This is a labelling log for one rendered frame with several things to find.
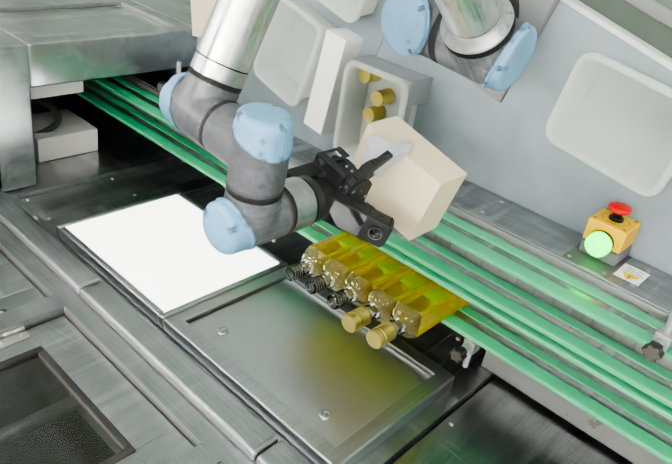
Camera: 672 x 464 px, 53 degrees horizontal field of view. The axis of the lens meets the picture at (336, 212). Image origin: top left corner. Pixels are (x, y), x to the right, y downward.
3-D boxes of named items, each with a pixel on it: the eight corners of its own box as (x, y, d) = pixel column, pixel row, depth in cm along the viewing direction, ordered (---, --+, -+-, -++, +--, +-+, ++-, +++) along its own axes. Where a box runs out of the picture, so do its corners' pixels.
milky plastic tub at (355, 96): (355, 145, 161) (330, 152, 155) (370, 53, 151) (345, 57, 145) (412, 172, 152) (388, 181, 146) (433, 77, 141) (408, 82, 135)
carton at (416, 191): (397, 115, 113) (368, 123, 108) (467, 173, 106) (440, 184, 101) (371, 170, 120) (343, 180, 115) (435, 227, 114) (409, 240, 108)
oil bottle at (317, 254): (364, 241, 150) (295, 271, 135) (368, 219, 147) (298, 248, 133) (383, 252, 147) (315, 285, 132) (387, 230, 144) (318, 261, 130)
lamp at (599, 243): (585, 247, 120) (578, 252, 118) (593, 225, 118) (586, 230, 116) (609, 258, 118) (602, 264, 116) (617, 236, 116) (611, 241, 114)
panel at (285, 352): (178, 199, 180) (55, 235, 156) (178, 189, 178) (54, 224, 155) (453, 387, 130) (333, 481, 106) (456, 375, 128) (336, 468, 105)
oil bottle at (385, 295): (425, 277, 140) (359, 314, 126) (431, 254, 138) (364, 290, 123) (447, 290, 137) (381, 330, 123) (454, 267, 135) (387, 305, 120)
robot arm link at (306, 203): (304, 205, 90) (287, 248, 95) (328, 197, 93) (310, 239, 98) (270, 171, 93) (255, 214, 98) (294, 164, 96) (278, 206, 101)
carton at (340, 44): (320, 118, 168) (303, 122, 163) (344, 27, 155) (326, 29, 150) (337, 130, 165) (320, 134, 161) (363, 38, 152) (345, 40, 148)
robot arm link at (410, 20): (427, -29, 122) (378, -24, 114) (487, -5, 115) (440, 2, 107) (412, 34, 129) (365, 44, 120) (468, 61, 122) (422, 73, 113)
